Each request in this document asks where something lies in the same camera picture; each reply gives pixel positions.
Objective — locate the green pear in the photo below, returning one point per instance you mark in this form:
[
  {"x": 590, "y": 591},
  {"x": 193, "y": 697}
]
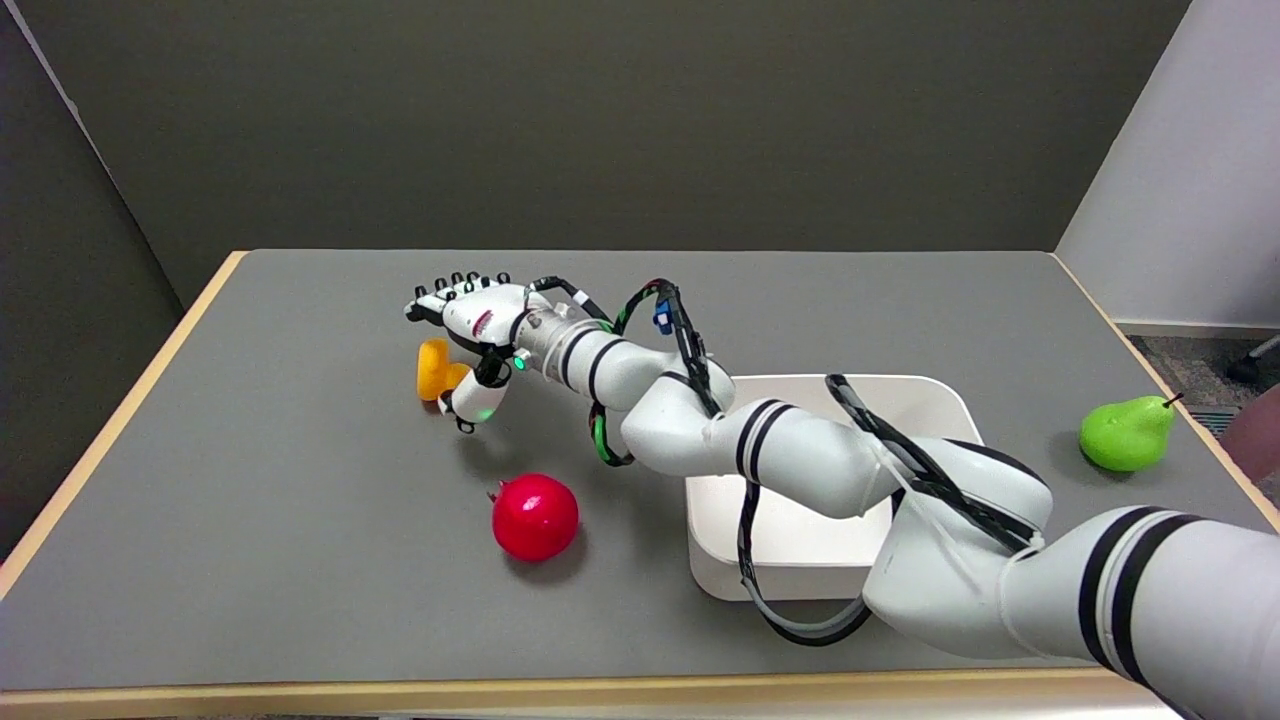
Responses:
[{"x": 1128, "y": 432}]

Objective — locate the red pomegranate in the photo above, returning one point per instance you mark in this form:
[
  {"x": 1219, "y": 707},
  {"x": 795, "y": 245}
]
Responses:
[{"x": 535, "y": 516}]

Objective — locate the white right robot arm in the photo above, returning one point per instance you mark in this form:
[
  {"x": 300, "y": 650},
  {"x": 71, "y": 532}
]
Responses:
[{"x": 900, "y": 500}]

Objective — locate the black chair caster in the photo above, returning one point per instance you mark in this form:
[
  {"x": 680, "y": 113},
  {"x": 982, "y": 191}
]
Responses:
[{"x": 1250, "y": 366}]

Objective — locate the floor vent grille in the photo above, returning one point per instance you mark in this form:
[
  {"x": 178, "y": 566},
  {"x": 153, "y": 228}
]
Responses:
[{"x": 1212, "y": 420}]

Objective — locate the white rectangular plastic bin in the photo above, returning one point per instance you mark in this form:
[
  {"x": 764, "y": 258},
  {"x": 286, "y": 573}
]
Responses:
[{"x": 800, "y": 540}]

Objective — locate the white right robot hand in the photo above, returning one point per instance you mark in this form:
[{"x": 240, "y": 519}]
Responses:
[{"x": 480, "y": 320}]

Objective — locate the yellow rubber duck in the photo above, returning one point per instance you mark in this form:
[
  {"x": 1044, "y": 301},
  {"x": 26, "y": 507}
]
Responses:
[{"x": 434, "y": 368}]

